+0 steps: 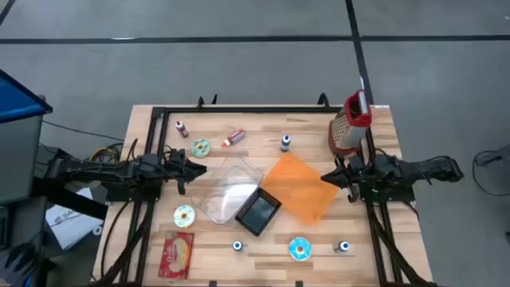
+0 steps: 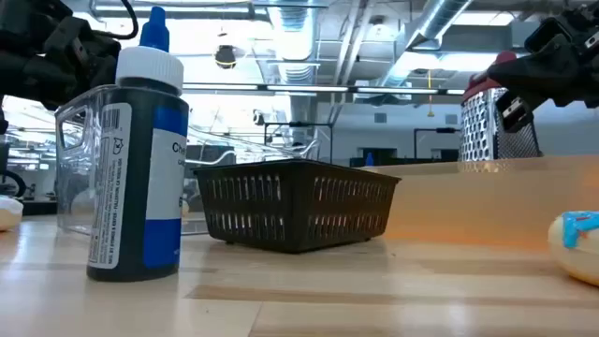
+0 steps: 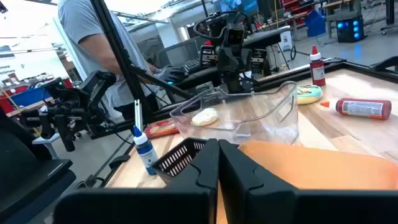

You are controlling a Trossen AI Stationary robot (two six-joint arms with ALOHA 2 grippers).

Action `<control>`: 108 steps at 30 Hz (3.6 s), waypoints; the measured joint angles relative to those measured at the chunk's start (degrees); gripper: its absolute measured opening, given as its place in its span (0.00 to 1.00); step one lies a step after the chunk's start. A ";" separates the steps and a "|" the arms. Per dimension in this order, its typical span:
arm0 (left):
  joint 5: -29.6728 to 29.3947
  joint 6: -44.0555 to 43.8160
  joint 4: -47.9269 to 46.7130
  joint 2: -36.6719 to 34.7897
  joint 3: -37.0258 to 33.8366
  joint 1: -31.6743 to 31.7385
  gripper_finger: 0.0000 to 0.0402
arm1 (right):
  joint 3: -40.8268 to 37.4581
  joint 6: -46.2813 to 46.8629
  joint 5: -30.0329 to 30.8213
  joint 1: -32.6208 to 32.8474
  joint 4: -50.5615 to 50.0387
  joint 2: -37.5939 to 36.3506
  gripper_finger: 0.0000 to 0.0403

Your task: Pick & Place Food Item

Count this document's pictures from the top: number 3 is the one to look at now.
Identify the clear plastic storage bin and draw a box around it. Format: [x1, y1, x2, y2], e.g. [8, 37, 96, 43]
[169, 80, 300, 146]

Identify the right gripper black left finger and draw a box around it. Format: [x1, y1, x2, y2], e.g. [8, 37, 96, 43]
[54, 138, 220, 224]

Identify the person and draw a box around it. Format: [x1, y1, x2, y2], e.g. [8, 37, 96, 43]
[57, 0, 162, 122]

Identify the person's forearm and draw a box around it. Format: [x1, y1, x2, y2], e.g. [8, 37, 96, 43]
[79, 32, 159, 75]

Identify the blue ink bottle white collar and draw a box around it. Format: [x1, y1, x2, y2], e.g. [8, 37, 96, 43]
[132, 124, 159, 176]

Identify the blue plastic bin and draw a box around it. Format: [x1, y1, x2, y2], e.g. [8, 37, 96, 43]
[303, 9, 326, 37]

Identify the white frosted donut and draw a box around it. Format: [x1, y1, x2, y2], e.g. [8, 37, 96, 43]
[191, 108, 219, 127]

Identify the red snack packet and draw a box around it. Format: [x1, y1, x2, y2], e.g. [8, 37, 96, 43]
[144, 119, 180, 139]

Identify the sprinkled frosted donut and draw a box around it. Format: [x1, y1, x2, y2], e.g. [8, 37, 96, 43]
[296, 84, 323, 105]

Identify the blue storage tote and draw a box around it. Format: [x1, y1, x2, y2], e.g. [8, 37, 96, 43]
[9, 86, 52, 108]

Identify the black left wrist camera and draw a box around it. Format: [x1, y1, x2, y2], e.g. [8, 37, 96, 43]
[225, 27, 246, 47]

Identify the computer monitor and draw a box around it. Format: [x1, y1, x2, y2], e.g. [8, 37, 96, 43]
[219, 0, 259, 16]

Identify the black slotted plastic basket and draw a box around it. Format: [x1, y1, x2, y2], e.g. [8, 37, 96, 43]
[151, 137, 218, 185]

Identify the black rig frame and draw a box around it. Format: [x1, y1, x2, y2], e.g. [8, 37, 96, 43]
[90, 0, 195, 125]

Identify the silver metal bracket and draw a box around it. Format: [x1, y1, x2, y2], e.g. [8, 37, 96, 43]
[134, 99, 144, 131]

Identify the person's hand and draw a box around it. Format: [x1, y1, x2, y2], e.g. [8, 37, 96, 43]
[154, 65, 187, 84]

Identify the computer tower with blue lights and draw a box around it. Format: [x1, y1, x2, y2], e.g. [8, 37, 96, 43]
[335, 15, 365, 44]

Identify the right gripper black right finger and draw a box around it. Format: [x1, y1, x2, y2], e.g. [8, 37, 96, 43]
[219, 139, 398, 224]

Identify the black equipment stand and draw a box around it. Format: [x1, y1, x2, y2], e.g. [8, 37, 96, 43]
[0, 107, 77, 224]

